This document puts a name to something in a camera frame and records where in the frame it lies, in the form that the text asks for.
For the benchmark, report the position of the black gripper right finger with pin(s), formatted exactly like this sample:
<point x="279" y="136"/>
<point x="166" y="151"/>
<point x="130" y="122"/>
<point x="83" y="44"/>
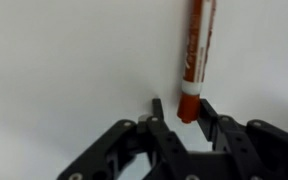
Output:
<point x="250" y="150"/>

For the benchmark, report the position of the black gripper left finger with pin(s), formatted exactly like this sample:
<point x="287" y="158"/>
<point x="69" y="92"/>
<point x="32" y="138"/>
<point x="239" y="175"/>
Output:
<point x="150" y="146"/>

